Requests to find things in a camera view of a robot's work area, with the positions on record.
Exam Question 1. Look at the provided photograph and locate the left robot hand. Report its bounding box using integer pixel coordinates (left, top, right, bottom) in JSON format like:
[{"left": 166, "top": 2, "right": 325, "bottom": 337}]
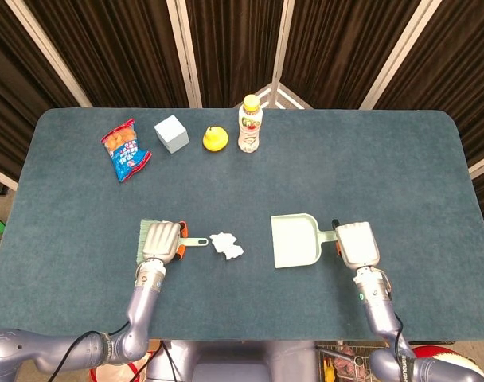
[{"left": 141, "top": 220, "right": 189, "bottom": 266}]

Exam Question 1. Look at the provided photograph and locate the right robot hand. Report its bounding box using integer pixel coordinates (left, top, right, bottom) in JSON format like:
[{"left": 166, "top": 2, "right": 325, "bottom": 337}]
[{"left": 331, "top": 217, "right": 381, "bottom": 271}]

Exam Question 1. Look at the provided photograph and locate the mint green hand broom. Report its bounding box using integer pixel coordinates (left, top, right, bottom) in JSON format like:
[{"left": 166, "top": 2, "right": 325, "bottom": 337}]
[{"left": 136, "top": 217, "right": 209, "bottom": 264}]

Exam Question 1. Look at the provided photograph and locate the mint green dustpan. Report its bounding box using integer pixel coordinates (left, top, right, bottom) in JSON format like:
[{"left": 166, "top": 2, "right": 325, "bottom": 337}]
[{"left": 270, "top": 213, "right": 339, "bottom": 270}]

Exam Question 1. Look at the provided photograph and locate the white paper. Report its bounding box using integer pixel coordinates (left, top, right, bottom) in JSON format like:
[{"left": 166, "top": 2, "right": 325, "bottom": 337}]
[{"left": 209, "top": 232, "right": 245, "bottom": 262}]

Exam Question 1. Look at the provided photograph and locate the yellow cap drink bottle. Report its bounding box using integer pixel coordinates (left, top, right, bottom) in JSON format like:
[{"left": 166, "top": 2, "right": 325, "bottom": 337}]
[{"left": 237, "top": 94, "right": 264, "bottom": 154}]

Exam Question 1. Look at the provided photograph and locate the blue red snack bag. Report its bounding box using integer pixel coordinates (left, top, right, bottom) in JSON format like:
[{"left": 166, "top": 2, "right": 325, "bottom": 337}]
[{"left": 100, "top": 118, "right": 153, "bottom": 184}]

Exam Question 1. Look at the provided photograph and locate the blue table mat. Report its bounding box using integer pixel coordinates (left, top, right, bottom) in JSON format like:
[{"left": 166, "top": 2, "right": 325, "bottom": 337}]
[{"left": 0, "top": 107, "right": 484, "bottom": 341}]

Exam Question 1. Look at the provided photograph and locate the light blue cube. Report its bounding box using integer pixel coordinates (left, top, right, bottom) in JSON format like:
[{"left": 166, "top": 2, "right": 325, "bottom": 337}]
[{"left": 154, "top": 115, "right": 189, "bottom": 154}]

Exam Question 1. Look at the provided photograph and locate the yellow toy pear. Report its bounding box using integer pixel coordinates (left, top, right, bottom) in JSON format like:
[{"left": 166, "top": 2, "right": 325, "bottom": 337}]
[{"left": 202, "top": 126, "right": 229, "bottom": 153}]

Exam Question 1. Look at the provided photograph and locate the red and white ball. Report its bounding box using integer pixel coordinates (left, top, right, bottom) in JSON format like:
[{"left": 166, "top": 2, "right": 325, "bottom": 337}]
[{"left": 409, "top": 345, "right": 484, "bottom": 381}]

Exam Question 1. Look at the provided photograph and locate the lavender robot torso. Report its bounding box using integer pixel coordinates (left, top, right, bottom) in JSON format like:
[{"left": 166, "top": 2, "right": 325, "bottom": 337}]
[{"left": 146, "top": 340, "right": 318, "bottom": 382}]

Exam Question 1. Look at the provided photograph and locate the white red plastic bag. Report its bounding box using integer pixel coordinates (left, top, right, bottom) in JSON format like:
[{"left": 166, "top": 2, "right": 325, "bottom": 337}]
[{"left": 89, "top": 352, "right": 152, "bottom": 382}]

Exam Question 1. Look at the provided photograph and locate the dark curtain partition screen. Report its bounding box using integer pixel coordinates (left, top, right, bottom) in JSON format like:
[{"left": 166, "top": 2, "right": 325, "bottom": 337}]
[{"left": 0, "top": 0, "right": 484, "bottom": 224}]

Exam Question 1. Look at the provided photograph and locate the metal wire basket cart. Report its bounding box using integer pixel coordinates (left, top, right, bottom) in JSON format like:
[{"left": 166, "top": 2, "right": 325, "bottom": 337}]
[{"left": 315, "top": 340, "right": 377, "bottom": 382}]

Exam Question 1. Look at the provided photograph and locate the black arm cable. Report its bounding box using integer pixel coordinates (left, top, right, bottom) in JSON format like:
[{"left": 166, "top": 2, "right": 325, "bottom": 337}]
[{"left": 53, "top": 321, "right": 130, "bottom": 382}]

